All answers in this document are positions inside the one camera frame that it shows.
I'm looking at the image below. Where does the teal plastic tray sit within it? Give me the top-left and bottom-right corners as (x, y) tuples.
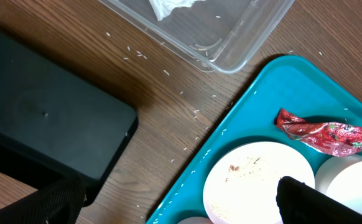
(147, 55), (362, 223)

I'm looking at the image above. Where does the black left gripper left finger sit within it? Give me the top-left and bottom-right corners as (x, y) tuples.
(0, 177), (86, 224)

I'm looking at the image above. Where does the clear plastic bin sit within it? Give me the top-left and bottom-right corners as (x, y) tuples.
(103, 0), (294, 74)

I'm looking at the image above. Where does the black tray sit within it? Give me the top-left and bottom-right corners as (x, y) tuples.
(0, 32), (138, 205)

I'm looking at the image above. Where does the white napkin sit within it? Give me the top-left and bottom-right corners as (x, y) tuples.
(149, 0), (204, 21)

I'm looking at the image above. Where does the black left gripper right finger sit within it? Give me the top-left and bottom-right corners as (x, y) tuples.
(276, 176), (362, 224)

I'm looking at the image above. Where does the white cup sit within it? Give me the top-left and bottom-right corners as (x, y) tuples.
(326, 162), (362, 214)

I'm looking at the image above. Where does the red snack wrapper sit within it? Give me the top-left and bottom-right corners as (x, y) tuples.
(276, 109), (362, 157)

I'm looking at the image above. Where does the white bowl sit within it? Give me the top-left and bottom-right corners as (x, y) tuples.
(315, 154), (362, 195)

